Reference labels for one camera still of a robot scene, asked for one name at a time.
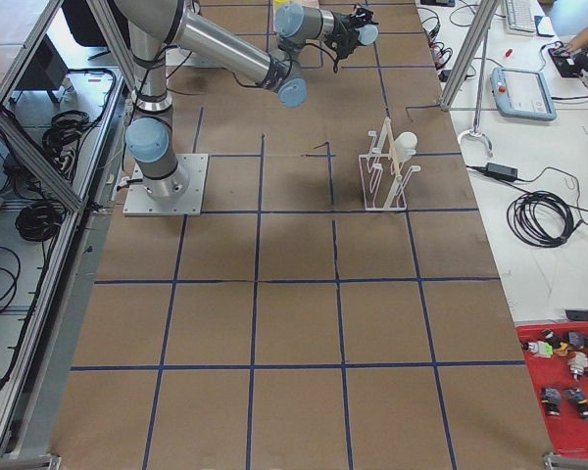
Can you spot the white plastic cup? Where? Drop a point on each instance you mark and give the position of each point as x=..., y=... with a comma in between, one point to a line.
x=405, y=146

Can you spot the white keyboard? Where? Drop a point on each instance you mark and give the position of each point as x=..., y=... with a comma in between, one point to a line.
x=519, y=17

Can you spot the white wire cup rack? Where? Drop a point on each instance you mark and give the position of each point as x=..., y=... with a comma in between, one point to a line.
x=384, y=179

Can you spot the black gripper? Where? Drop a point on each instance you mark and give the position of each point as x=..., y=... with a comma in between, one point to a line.
x=343, y=42

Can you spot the black power adapter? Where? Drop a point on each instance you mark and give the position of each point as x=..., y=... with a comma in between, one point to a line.
x=501, y=172

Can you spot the light blue cup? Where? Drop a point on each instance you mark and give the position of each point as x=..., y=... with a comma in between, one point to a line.
x=367, y=34

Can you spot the red parts bin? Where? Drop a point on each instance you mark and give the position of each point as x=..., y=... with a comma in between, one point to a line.
x=556, y=356

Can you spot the blue teach pendant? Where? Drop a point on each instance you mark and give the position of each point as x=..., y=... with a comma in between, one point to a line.
x=522, y=94

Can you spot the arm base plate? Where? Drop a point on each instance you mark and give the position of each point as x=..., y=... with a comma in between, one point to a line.
x=182, y=193

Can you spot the aluminium frame post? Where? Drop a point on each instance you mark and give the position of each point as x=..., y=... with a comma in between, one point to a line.
x=475, y=34

